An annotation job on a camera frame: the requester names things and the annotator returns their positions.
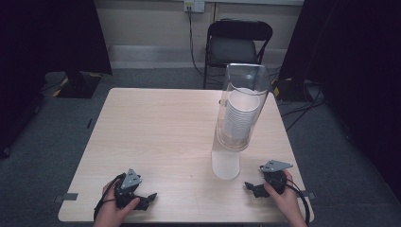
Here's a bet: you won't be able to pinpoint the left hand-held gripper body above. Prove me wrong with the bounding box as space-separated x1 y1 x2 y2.
113 168 150 212

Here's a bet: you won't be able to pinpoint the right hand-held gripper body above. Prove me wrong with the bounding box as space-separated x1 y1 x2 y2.
258 159 294 195

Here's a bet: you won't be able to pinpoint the person's right hand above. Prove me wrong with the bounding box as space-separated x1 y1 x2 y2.
262 169 308 227

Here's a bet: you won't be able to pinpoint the person's left hand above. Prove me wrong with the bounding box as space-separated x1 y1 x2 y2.
93 179 142 227

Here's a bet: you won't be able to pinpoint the single white paper cup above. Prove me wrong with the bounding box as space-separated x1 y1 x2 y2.
210 148 241 182

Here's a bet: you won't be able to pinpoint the stack of white paper cups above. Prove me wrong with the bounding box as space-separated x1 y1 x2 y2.
221 87 261 144

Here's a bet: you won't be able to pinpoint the black stand base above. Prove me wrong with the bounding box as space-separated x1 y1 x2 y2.
271 77 317 102
52 70 103 99

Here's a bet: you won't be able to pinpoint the clear plastic cup dispenser tube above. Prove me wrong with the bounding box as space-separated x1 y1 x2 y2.
211 62 271 153

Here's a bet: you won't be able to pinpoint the black folding chair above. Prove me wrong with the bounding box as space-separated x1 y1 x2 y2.
202 18 274 91

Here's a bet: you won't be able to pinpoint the dark curtain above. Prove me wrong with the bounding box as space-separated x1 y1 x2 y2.
278 0 401 203
0 0 113 159

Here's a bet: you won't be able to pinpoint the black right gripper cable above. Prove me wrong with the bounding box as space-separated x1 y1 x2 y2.
284 177 312 227

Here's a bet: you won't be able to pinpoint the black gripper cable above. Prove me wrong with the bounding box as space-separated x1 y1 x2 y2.
93 172 128 222
284 177 312 227

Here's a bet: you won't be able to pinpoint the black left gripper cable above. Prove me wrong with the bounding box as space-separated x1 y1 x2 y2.
93 172 128 222

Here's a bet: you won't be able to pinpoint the black floor cables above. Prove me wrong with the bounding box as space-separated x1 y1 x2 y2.
279 80 327 132

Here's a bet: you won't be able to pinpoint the black power cable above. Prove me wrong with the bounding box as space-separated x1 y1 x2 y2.
187 10 223 85

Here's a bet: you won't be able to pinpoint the white wall socket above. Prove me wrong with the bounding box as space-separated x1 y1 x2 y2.
183 0 206 14

